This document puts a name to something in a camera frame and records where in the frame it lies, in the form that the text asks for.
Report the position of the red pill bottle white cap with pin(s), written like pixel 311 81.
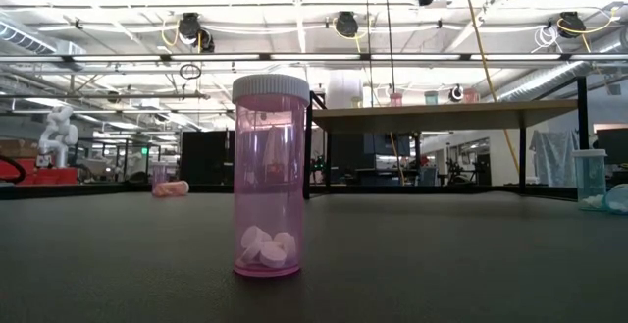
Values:
pixel 172 189
pixel 471 96

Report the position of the white robot figure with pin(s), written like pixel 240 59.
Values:
pixel 59 136

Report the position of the silver ventilation duct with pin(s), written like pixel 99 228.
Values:
pixel 564 75
pixel 24 38

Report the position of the blue chair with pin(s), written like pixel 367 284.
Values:
pixel 428 177

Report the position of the black monitor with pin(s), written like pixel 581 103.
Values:
pixel 613 146

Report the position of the blue pill bottle white cap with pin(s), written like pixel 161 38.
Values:
pixel 618 199
pixel 431 98
pixel 589 180

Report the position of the pink pill bottle white cap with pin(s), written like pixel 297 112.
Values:
pixel 396 99
pixel 270 176
pixel 159 175

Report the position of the patterned cloth cover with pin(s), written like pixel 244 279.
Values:
pixel 554 158

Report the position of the wooden shelf black metal frame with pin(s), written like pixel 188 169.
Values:
pixel 441 116

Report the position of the black aluminium rig frame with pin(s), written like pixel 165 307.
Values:
pixel 73 191

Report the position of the ceiling light tube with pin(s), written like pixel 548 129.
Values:
pixel 118 58
pixel 314 57
pixel 515 57
pixel 598 57
pixel 216 57
pixel 417 57

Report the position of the yellow pill bottle white cap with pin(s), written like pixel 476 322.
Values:
pixel 356 102

